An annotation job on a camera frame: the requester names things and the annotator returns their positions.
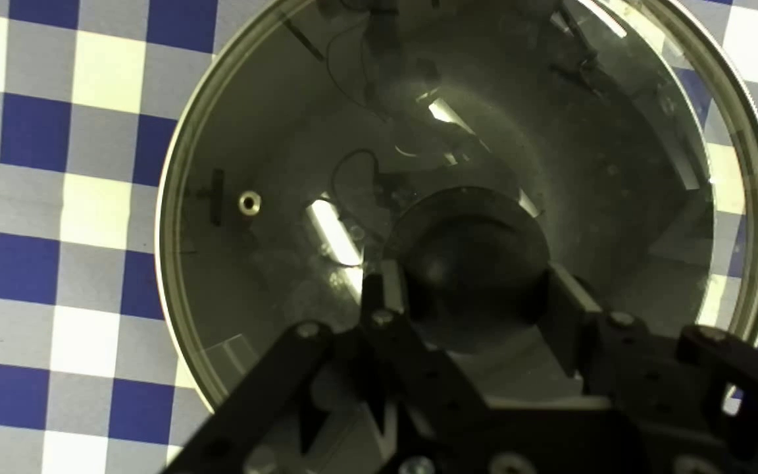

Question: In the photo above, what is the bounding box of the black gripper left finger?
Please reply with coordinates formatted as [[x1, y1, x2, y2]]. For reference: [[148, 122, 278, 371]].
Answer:
[[164, 259, 490, 474]]

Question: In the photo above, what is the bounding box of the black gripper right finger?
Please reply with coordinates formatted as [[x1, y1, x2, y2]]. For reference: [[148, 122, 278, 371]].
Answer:
[[539, 260, 758, 474]]

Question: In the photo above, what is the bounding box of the glass pot lid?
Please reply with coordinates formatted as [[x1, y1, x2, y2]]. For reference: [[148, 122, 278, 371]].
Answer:
[[152, 0, 758, 416]]

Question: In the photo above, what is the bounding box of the blue white checkered tablecloth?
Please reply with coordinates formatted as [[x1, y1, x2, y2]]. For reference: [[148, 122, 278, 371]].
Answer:
[[0, 0, 758, 474]]

